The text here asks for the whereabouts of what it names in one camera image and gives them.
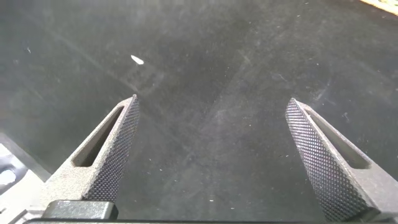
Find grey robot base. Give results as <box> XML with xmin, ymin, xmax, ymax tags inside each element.
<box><xmin>0</xmin><ymin>152</ymin><xmax>29</xmax><ymax>195</ymax></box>

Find black table cloth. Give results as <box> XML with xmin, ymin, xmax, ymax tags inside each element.
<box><xmin>0</xmin><ymin>0</ymin><xmax>398</xmax><ymax>224</ymax></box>

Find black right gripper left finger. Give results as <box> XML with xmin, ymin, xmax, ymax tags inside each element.
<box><xmin>26</xmin><ymin>94</ymin><xmax>141</xmax><ymax>222</ymax></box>

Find woven wicker basket pink handles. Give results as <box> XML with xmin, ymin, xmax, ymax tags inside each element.
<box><xmin>360</xmin><ymin>0</ymin><xmax>398</xmax><ymax>16</ymax></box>

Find tiny white scrap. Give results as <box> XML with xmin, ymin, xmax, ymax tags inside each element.
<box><xmin>130</xmin><ymin>54</ymin><xmax>145</xmax><ymax>66</ymax></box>

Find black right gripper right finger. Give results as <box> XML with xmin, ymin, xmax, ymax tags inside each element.
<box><xmin>284</xmin><ymin>97</ymin><xmax>398</xmax><ymax>222</ymax></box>

